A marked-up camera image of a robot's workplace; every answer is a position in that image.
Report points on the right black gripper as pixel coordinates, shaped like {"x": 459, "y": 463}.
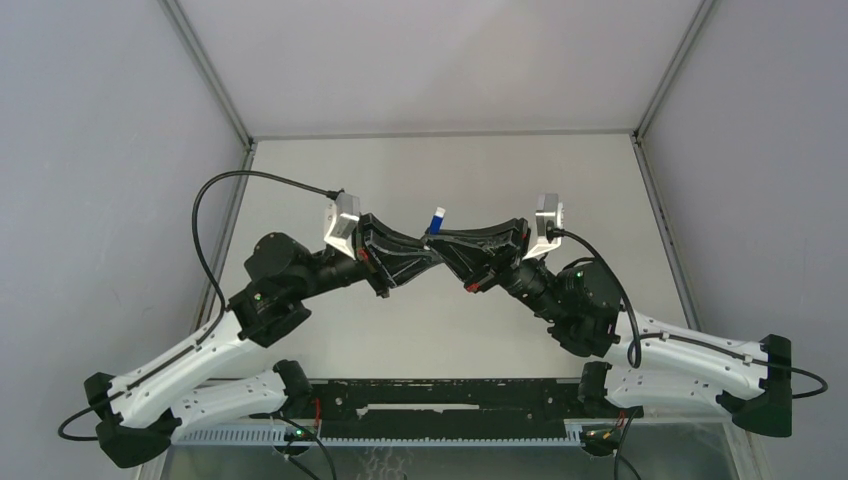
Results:
{"x": 477, "y": 269}

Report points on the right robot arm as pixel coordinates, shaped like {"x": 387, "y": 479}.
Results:
{"x": 631, "y": 359}

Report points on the blue pen cap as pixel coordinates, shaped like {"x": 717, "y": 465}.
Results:
{"x": 436, "y": 221}

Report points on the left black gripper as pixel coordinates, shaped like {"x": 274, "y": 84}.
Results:
{"x": 373, "y": 234}

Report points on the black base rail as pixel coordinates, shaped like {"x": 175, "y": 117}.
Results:
{"x": 448, "y": 409}

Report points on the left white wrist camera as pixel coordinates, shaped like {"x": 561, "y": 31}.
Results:
{"x": 341, "y": 220}

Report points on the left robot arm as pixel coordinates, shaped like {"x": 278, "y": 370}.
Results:
{"x": 144, "y": 411}

